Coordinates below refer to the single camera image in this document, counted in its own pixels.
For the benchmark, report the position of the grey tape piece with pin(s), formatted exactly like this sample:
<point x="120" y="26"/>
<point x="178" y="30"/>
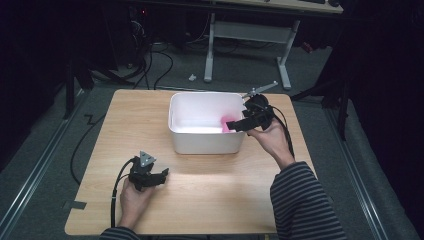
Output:
<point x="75" y="205"/>

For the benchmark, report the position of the white plastic bin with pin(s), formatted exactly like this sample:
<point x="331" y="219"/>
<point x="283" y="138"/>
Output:
<point x="200" y="141"/>

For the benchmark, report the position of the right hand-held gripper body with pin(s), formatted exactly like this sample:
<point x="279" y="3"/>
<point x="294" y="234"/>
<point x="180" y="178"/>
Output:
<point x="260" y="111"/>

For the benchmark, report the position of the small white floor scrap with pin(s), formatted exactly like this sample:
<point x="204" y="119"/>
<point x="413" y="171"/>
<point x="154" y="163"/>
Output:
<point x="192" y="77"/>

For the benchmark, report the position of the black computer mouse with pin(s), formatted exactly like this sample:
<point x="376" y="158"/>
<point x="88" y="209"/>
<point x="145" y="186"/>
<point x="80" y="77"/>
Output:
<point x="334" y="3"/>

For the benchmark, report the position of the person's left hand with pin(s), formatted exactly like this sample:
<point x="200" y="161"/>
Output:
<point x="131" y="203"/>

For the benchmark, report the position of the white-framed wooden desk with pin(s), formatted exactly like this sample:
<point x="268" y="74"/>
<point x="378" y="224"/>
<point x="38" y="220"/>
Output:
<point x="250" y="31"/>

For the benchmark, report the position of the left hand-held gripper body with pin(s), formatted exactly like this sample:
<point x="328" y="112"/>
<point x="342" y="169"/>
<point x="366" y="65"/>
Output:
<point x="140" y="176"/>

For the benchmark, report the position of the aluminium floor rail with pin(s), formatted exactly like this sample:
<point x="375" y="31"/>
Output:
<point x="36" y="166"/>
<point x="356" y="173"/>

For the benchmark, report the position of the black metal stand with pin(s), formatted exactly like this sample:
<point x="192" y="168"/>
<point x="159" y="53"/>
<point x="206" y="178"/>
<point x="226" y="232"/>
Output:
<point x="343" y="106"/>
<point x="69" y="90"/>

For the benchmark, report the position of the black computer tower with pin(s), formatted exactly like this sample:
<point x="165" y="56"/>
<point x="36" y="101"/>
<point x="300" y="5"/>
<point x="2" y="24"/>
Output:
<point x="128" y="36"/>

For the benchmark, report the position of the black keyboard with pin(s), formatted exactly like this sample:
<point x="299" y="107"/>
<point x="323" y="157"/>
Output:
<point x="311" y="1"/>

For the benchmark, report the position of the person's right hand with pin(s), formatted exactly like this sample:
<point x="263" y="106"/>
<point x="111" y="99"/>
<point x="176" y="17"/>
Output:
<point x="275" y="141"/>

